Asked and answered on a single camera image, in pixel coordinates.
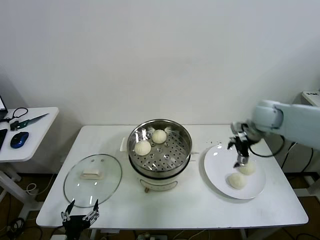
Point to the white steamed baozi bun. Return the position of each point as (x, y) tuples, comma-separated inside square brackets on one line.
[(236, 181), (159, 137), (142, 148), (249, 170)]

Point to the white electric cooker base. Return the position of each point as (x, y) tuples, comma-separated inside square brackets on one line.
[(160, 183)]

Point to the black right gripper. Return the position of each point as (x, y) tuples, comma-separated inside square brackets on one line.
[(243, 143)]

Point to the blue computer mouse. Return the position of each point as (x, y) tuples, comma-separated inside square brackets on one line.
[(19, 139)]

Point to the white side table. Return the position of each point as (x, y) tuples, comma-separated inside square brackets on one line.
[(37, 140)]

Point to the stainless steel steamer basket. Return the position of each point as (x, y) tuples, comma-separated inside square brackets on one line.
[(175, 150)]

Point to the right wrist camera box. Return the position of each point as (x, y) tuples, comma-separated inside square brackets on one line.
[(238, 127)]

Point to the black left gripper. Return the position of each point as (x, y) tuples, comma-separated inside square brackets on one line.
[(75, 223)]

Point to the black laptop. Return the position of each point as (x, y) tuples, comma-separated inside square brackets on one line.
[(2, 103)]

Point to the white round plate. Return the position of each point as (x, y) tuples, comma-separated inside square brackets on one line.
[(217, 170)]

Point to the black keyboard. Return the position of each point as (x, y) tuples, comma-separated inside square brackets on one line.
[(2, 138)]

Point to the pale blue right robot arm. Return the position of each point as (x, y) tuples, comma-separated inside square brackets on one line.
[(300, 122)]

